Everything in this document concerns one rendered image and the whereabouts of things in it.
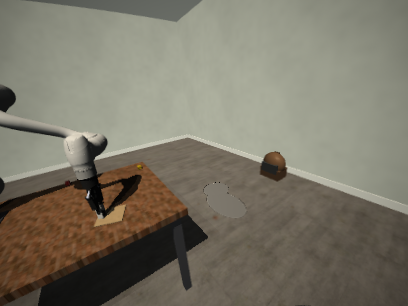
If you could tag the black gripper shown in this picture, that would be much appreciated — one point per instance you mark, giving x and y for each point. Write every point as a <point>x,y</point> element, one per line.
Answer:
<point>95,193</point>

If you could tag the tan square mat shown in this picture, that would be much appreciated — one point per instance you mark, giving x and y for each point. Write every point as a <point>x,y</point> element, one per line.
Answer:
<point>113,215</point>

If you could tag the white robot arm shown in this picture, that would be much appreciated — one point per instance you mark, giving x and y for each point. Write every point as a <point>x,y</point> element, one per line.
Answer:
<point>79,152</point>

